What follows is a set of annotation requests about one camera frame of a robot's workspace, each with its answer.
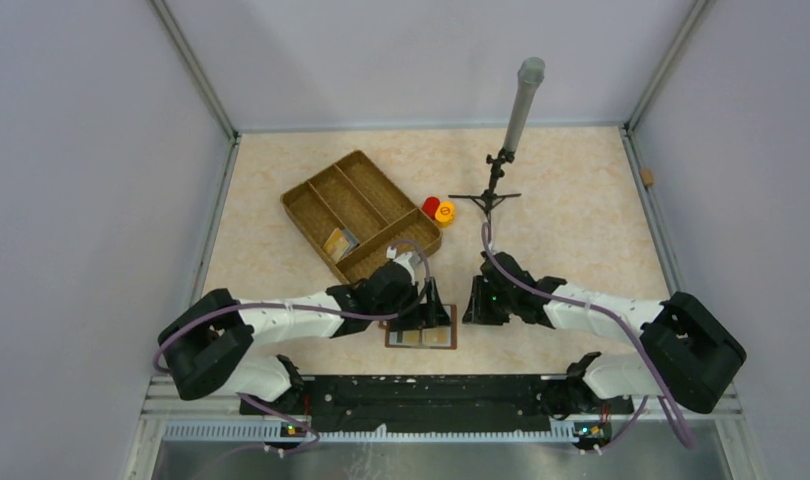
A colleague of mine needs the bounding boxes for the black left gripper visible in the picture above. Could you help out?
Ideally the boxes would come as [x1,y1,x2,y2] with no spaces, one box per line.
[373,277,452,332]

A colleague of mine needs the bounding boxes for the brown leather card holder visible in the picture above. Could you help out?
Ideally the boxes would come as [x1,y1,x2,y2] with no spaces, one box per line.
[383,304,459,350]

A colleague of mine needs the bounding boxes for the gold VIP card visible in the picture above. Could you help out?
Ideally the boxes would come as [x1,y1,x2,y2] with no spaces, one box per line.
[421,327,452,348]

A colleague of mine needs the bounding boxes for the woven brown divided tray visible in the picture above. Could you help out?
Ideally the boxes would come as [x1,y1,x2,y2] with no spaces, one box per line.
[280,150,442,284]

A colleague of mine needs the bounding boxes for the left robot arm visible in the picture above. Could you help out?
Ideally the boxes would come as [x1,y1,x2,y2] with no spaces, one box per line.
[154,251,452,414]

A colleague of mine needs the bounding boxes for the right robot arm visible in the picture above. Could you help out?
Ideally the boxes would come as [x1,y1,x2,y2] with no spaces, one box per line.
[463,252,747,414]

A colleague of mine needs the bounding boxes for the orange cylinder button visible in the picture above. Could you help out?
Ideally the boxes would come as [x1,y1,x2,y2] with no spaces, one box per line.
[434,201,456,228]

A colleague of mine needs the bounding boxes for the red cylinder button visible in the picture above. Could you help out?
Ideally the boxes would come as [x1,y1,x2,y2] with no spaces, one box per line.
[421,196,441,219]

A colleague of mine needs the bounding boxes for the black tripod stand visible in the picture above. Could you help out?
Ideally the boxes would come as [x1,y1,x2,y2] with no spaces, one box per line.
[448,148,522,223]

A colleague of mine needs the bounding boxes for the grey tube on stand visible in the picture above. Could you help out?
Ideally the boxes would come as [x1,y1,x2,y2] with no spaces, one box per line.
[502,57,545,154]

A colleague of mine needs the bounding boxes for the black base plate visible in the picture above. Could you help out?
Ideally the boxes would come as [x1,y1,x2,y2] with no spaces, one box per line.
[271,374,634,433]

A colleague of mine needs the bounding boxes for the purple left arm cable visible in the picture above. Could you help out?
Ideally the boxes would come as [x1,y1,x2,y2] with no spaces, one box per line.
[153,239,433,454]

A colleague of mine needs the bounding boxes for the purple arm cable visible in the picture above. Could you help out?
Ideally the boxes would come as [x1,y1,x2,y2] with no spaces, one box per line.
[480,221,698,452]
[153,239,433,454]

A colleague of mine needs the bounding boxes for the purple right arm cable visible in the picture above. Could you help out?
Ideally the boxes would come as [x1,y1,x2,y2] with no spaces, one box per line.
[480,221,698,452]

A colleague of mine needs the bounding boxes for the small wooden wall block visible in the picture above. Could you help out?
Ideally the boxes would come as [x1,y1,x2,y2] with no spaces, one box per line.
[638,168,655,188]

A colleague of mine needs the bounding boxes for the aluminium frame rail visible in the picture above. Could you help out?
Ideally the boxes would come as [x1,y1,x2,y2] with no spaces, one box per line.
[124,375,769,479]

